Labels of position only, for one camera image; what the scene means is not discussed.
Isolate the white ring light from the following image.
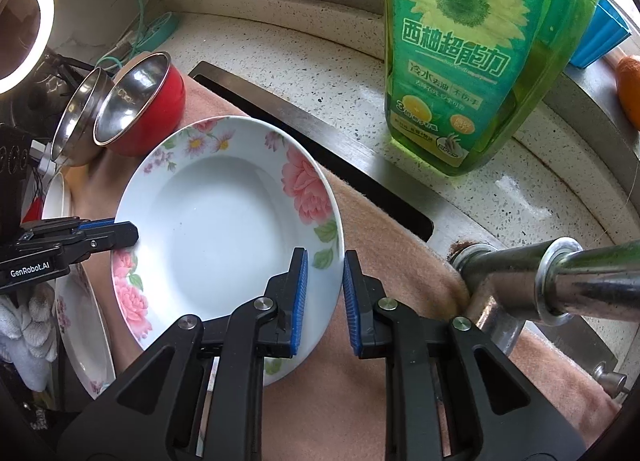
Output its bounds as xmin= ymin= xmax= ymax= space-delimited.
xmin=0 ymin=0 xmax=55 ymax=94

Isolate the chrome faucet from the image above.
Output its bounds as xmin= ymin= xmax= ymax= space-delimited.
xmin=450 ymin=237 xmax=640 ymax=399

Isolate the stainless steel bowl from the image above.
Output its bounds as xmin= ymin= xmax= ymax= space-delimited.
xmin=50 ymin=67 xmax=118 ymax=168

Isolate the person's left hand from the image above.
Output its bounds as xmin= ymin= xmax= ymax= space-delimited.
xmin=0 ymin=286 xmax=57 ymax=392

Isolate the orange fruit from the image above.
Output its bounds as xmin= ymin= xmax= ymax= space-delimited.
xmin=615 ymin=56 xmax=640 ymax=130

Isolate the pink towel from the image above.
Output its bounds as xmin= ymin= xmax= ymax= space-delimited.
xmin=65 ymin=73 xmax=623 ymax=461

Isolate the green dish soap bottle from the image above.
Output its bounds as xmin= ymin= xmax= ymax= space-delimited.
xmin=377 ymin=0 xmax=608 ymax=178

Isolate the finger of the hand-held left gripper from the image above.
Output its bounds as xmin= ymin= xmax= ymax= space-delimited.
xmin=15 ymin=217 xmax=140 ymax=264

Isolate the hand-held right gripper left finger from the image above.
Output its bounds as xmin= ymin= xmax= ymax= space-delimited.
xmin=57 ymin=247 xmax=308 ymax=461

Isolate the blue plastic container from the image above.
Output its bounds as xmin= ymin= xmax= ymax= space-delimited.
xmin=567 ymin=0 xmax=632 ymax=69

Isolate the white floral plate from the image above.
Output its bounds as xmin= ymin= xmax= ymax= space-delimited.
xmin=54 ymin=261 xmax=117 ymax=401
xmin=111 ymin=116 xmax=346 ymax=388

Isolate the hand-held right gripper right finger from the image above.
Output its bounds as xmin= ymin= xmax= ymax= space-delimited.
xmin=342 ymin=250 xmax=588 ymax=461

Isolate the teal power strip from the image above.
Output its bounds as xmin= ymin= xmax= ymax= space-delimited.
xmin=137 ymin=12 xmax=177 ymax=49

